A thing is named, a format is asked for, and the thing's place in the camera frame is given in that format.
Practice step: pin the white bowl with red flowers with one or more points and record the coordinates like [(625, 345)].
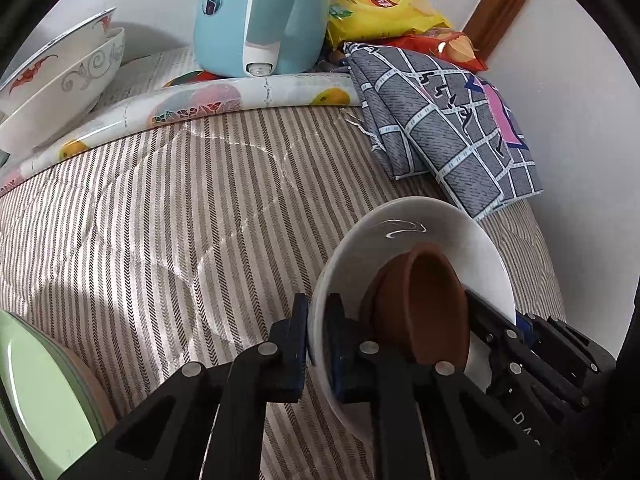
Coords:
[(45, 60)]

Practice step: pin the white bowl with grey swirls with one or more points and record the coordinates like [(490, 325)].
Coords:
[(65, 105)]

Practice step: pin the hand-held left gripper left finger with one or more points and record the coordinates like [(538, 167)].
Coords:
[(295, 355)]

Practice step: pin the striped beige quilt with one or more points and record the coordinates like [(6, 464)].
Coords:
[(175, 220)]

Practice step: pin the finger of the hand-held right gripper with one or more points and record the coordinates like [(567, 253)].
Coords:
[(525, 327), (492, 325)]

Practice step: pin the red snack bag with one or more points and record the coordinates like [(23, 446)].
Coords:
[(455, 50)]

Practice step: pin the fruit print plastic mat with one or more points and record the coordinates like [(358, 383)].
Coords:
[(200, 105)]

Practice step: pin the light blue electric kettle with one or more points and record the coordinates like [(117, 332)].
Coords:
[(260, 15)]

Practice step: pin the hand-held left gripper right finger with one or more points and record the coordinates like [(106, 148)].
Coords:
[(337, 355)]

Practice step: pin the plain white bowl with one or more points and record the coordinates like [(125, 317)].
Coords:
[(440, 227)]

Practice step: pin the yellow chips bag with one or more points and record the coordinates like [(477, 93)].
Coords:
[(380, 15)]

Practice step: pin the green square plate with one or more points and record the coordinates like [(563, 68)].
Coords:
[(40, 385)]

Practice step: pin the wooden door frame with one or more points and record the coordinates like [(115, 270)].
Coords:
[(500, 5)]

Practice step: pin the small brown bowl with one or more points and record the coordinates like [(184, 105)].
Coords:
[(382, 287), (435, 305)]

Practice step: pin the pink square plate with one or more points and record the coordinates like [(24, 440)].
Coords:
[(100, 400)]

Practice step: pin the grey checked cloth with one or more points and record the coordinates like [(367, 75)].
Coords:
[(440, 125)]

